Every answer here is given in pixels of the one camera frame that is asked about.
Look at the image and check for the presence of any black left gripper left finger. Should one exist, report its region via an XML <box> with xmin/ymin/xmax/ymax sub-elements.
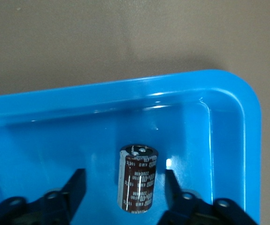
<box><xmin>0</xmin><ymin>168</ymin><xmax>88</xmax><ymax>225</ymax></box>

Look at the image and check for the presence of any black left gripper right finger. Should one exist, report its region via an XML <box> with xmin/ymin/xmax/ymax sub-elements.
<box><xmin>159</xmin><ymin>169</ymin><xmax>259</xmax><ymax>225</ymax></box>

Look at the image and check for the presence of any dark brown cylindrical capacitor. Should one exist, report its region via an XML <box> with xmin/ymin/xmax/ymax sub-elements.
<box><xmin>117</xmin><ymin>144</ymin><xmax>159</xmax><ymax>215</ymax></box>

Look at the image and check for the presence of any blue plastic tray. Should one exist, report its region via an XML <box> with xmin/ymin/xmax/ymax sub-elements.
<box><xmin>0</xmin><ymin>69</ymin><xmax>262</xmax><ymax>225</ymax></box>

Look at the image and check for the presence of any brown table mat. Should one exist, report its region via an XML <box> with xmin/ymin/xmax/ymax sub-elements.
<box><xmin>0</xmin><ymin>0</ymin><xmax>270</xmax><ymax>225</ymax></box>

